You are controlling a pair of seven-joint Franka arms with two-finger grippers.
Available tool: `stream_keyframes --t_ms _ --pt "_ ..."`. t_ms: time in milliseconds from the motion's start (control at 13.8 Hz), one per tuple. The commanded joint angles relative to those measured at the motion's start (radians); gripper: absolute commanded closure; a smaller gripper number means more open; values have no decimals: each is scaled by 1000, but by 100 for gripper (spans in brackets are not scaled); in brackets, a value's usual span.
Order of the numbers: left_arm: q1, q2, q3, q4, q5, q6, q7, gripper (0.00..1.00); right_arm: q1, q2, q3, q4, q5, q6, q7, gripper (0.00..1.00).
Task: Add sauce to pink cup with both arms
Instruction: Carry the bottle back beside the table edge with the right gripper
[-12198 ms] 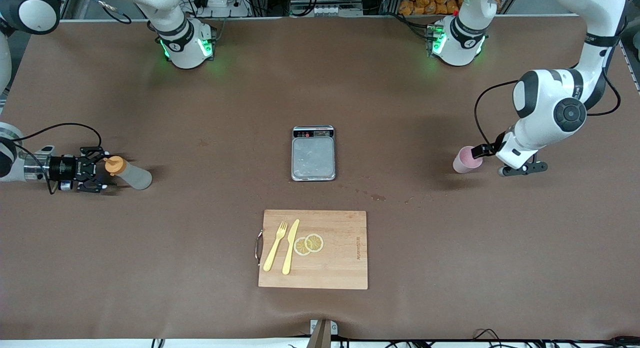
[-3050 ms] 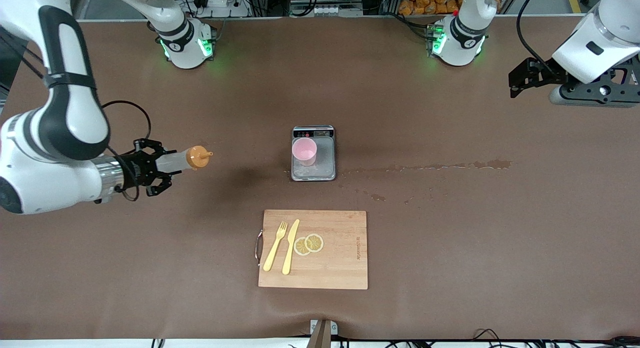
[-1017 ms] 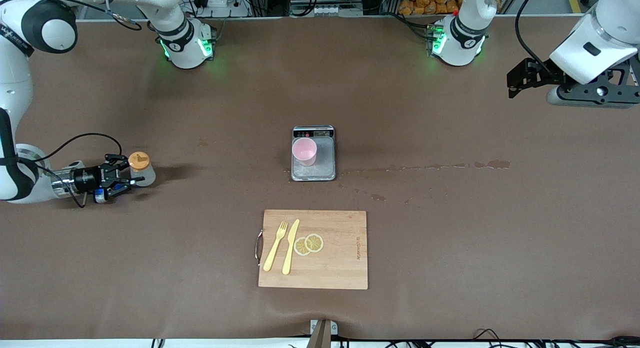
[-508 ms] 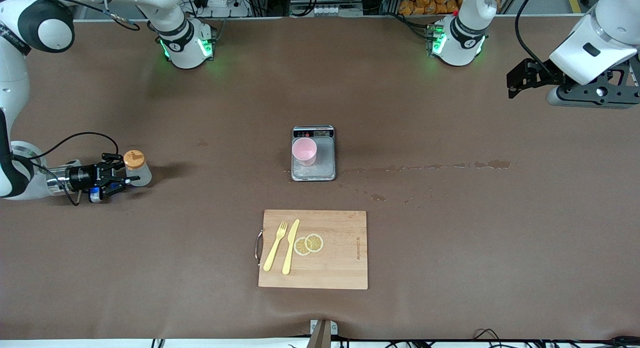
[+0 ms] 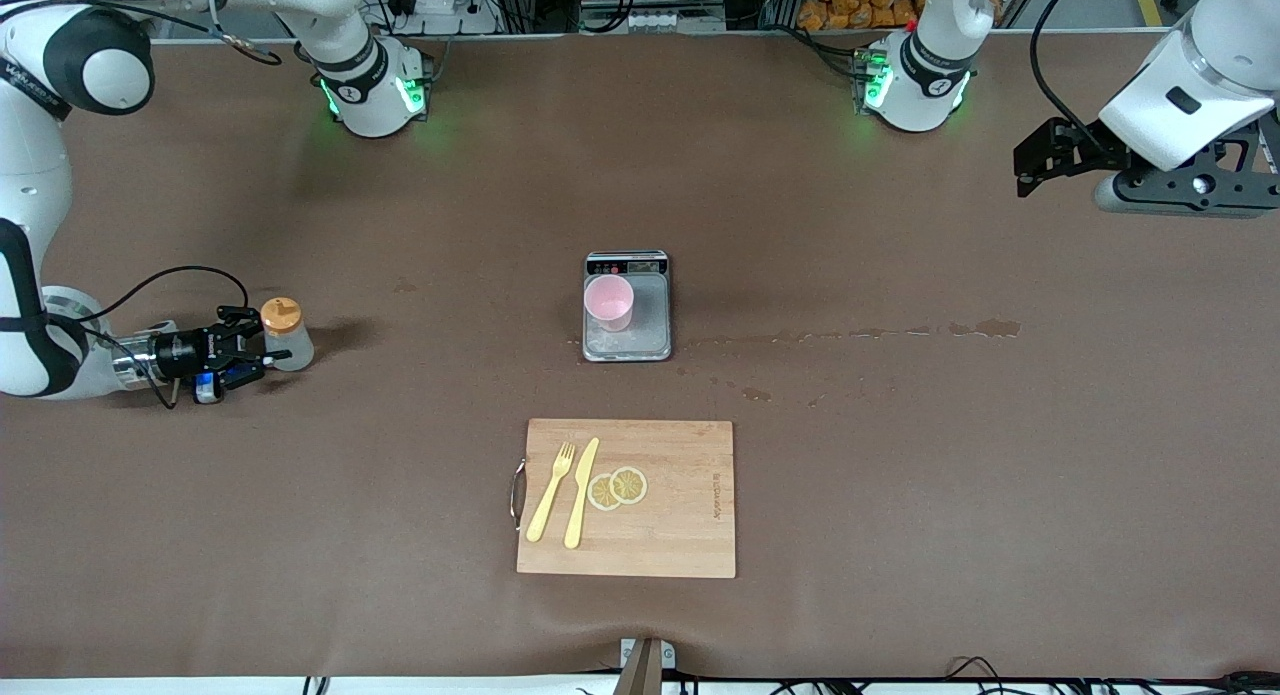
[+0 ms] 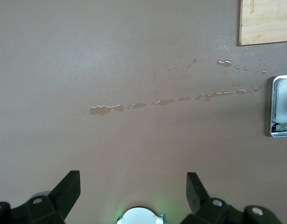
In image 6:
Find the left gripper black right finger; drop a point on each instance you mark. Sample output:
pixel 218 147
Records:
pixel 216 212

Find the small brown sauce puddle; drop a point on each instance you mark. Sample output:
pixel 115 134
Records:
pixel 224 63

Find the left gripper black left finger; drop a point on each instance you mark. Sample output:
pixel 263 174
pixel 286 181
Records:
pixel 40 212

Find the silver digital kitchen scale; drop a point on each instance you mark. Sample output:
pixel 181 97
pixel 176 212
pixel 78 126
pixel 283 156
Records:
pixel 282 105

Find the long spilled liquid streak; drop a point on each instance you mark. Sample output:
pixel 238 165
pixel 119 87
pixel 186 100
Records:
pixel 103 110

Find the wooden cutting board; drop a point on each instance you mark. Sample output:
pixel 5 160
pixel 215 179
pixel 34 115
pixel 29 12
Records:
pixel 267 23

